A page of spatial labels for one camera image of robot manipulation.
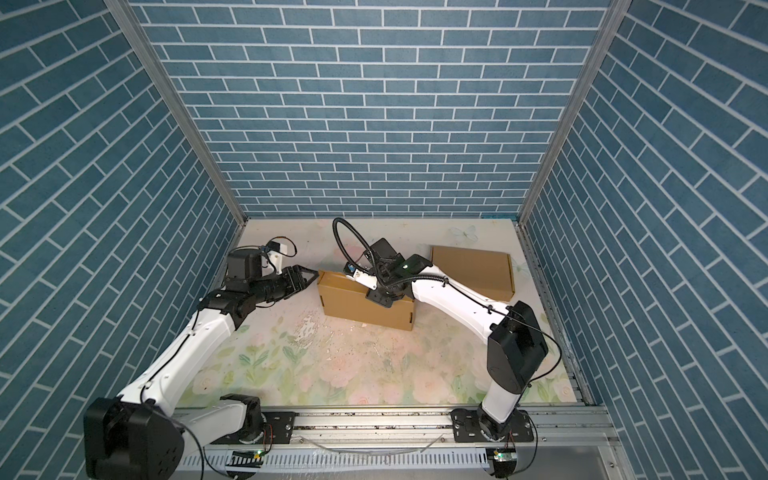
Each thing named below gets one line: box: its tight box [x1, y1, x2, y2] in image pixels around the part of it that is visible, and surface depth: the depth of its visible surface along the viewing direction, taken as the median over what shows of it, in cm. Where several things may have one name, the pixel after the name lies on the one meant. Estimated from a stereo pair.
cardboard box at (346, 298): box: [317, 270, 415, 331], surface depth 84 cm
